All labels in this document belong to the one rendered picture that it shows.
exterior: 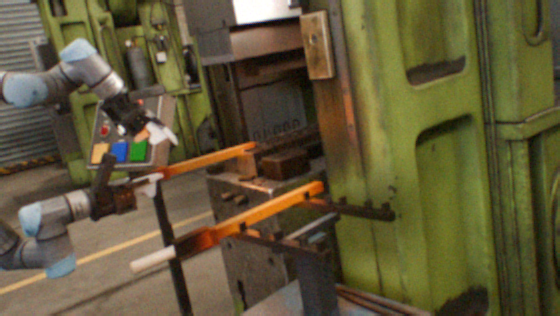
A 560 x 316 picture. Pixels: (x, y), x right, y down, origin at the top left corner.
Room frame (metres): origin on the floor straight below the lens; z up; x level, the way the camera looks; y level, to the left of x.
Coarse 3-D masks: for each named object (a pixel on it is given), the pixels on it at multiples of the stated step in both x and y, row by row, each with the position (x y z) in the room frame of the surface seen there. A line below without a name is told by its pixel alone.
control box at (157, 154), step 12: (168, 96) 1.87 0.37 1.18; (156, 108) 1.83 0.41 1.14; (168, 108) 1.86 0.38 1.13; (96, 120) 1.98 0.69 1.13; (108, 120) 1.94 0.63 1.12; (168, 120) 1.85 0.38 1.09; (96, 132) 1.95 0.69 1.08; (108, 132) 1.91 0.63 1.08; (156, 144) 1.77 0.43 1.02; (168, 144) 1.82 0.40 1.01; (156, 156) 1.76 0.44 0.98; (96, 168) 1.88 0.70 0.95; (120, 168) 1.84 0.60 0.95; (132, 168) 1.82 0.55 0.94; (144, 168) 1.80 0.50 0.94; (156, 168) 1.78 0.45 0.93
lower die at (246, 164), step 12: (288, 132) 1.66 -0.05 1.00; (312, 132) 1.62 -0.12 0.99; (264, 144) 1.54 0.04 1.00; (276, 144) 1.53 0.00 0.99; (288, 144) 1.53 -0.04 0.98; (300, 144) 1.56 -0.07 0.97; (240, 156) 1.51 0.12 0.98; (252, 156) 1.46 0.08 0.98; (264, 156) 1.47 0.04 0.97; (312, 156) 1.58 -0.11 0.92; (228, 168) 1.59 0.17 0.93; (240, 168) 1.53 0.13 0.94; (252, 168) 1.47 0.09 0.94
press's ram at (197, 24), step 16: (192, 0) 1.60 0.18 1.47; (208, 0) 1.52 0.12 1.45; (224, 0) 1.45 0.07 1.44; (240, 0) 1.42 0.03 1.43; (256, 0) 1.45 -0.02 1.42; (272, 0) 1.49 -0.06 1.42; (288, 0) 1.52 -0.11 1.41; (192, 16) 1.61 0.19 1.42; (208, 16) 1.53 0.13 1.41; (224, 16) 1.46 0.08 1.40; (240, 16) 1.42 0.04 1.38; (256, 16) 1.45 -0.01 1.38; (272, 16) 1.48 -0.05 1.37; (288, 16) 1.51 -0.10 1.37; (192, 32) 1.63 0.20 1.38
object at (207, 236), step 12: (300, 192) 1.19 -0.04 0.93; (312, 192) 1.21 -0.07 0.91; (264, 204) 1.14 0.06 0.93; (276, 204) 1.13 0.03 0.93; (288, 204) 1.16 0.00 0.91; (240, 216) 1.08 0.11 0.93; (252, 216) 1.08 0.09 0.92; (264, 216) 1.11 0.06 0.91; (204, 228) 1.01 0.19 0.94; (216, 228) 1.03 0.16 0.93; (228, 228) 1.04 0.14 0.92; (180, 240) 0.97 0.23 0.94; (192, 240) 0.99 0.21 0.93; (204, 240) 1.01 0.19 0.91; (216, 240) 1.01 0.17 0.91; (180, 252) 0.97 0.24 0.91; (192, 252) 0.98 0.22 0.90
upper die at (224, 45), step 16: (208, 32) 1.55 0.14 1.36; (224, 32) 1.47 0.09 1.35; (240, 32) 1.47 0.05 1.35; (256, 32) 1.50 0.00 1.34; (272, 32) 1.54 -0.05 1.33; (288, 32) 1.57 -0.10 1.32; (208, 48) 1.56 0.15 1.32; (224, 48) 1.49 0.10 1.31; (240, 48) 1.47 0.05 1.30; (256, 48) 1.50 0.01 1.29; (272, 48) 1.53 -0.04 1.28; (288, 48) 1.57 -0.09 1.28; (208, 64) 1.58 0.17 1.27
